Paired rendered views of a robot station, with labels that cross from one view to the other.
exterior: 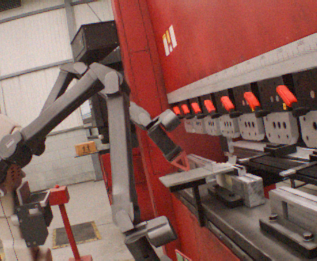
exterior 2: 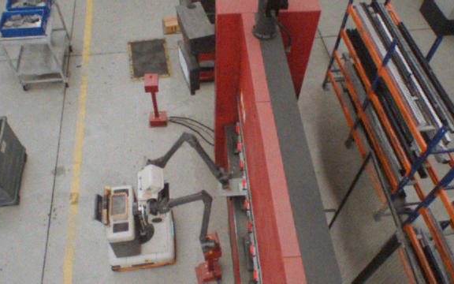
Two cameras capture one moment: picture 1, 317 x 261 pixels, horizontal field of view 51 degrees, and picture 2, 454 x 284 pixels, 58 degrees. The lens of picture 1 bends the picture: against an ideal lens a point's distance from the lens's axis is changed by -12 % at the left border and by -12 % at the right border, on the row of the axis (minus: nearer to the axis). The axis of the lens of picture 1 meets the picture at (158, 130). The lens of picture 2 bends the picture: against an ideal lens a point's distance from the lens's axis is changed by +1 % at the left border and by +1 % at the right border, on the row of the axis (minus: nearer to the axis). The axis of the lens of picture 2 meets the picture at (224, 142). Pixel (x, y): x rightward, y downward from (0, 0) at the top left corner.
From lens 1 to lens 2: 3.09 m
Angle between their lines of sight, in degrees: 51
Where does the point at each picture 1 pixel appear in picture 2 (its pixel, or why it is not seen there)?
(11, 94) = not seen: outside the picture
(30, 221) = not seen: hidden behind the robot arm
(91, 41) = (195, 50)
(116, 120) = (206, 214)
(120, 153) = (205, 223)
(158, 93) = (232, 92)
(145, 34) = (234, 63)
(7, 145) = (163, 207)
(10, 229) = not seen: hidden behind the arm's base
